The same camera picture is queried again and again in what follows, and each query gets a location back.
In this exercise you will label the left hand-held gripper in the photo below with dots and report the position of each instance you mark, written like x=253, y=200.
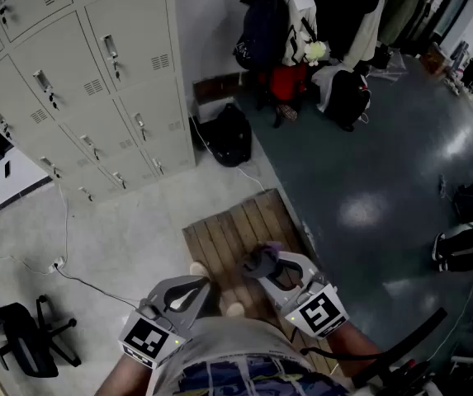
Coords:
x=178, y=320

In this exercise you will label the grey floor power strip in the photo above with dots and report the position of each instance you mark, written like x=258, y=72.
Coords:
x=442, y=186

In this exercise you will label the dark grey wiping cloth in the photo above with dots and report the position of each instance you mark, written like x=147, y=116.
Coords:
x=256, y=262

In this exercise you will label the person's printed white shirt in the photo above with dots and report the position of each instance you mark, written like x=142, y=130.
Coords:
x=228, y=345

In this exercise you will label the person's left forearm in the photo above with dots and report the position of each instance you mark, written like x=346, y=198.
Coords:
x=124, y=373

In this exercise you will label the person's right shoe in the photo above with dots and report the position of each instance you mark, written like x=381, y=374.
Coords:
x=235, y=308

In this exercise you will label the white power strip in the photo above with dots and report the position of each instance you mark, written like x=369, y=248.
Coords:
x=56, y=264

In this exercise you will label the person's shoe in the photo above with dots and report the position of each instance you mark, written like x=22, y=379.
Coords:
x=198, y=268
x=235, y=308

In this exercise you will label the grey metal locker cabinet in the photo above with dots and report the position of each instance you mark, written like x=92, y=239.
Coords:
x=34, y=56

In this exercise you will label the person's right forearm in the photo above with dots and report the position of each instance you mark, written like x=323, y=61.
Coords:
x=351, y=340

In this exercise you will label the black chest-mounted device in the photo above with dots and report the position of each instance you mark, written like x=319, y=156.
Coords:
x=405, y=375

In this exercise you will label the olive coat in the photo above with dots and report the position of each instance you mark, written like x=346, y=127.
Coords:
x=401, y=6

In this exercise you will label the wooden floor pallet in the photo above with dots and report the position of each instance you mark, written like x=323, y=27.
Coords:
x=240, y=229

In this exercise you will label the pale green plush toy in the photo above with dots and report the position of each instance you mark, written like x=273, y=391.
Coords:
x=315, y=52

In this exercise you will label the black and red bag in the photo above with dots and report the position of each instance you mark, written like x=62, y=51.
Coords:
x=471, y=200

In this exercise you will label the brown and white box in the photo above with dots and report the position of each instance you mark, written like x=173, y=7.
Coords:
x=215, y=109

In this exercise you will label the white plastic bag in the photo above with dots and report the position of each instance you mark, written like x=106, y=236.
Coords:
x=327, y=85

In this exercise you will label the navy bag with white print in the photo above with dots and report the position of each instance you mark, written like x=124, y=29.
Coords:
x=261, y=35

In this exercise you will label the black hanging coat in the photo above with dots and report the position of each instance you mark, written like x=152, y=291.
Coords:
x=343, y=6

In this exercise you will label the person's left shoe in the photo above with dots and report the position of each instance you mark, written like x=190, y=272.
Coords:
x=198, y=268

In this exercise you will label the black office chair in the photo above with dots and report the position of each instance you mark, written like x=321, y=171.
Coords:
x=25, y=336

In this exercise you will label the grey metal locker door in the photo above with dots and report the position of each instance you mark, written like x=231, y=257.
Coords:
x=137, y=19

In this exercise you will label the black backpack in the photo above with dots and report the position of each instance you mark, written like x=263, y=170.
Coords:
x=232, y=134

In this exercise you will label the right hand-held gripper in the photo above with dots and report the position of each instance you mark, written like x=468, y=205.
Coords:
x=314, y=303

